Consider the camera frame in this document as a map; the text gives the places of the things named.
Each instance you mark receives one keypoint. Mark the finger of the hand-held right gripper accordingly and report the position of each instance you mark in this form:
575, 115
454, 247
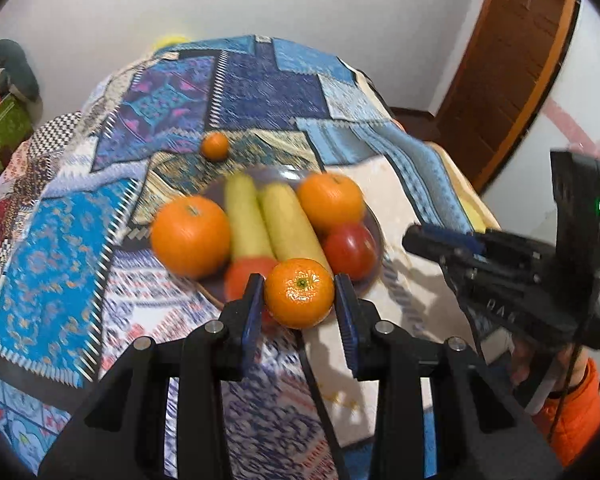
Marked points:
417, 244
455, 236

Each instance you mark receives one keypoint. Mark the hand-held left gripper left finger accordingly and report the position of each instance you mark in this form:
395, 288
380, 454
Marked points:
252, 312

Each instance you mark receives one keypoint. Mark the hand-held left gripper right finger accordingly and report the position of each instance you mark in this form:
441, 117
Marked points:
346, 320

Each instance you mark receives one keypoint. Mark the red tomato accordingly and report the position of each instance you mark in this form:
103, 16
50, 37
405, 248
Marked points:
350, 252
242, 272

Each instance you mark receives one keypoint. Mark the small orange mandarin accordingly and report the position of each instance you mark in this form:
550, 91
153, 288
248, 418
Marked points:
215, 146
300, 292

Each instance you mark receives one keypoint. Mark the yellow banana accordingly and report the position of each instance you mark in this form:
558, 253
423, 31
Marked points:
290, 230
247, 220

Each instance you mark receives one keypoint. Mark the medium orange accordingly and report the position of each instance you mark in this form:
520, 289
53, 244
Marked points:
330, 202

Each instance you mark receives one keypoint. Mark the large orange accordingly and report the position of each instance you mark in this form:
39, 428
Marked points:
190, 237

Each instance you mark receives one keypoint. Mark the purple plate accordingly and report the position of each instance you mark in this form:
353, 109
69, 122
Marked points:
275, 176

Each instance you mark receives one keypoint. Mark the person's right hand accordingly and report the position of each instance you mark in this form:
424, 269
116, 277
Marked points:
524, 364

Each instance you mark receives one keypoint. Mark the wooden door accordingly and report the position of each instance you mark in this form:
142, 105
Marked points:
510, 60

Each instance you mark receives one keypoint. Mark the blue patchwork blanket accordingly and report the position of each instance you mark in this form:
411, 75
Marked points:
180, 90

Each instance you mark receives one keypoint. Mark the yellow round item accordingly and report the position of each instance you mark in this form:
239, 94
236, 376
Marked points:
171, 41

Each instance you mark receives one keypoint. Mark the green bag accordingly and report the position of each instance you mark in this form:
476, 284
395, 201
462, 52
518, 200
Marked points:
2, 135

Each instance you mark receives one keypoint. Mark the grey plush toy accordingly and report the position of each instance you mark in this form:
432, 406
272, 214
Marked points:
10, 67

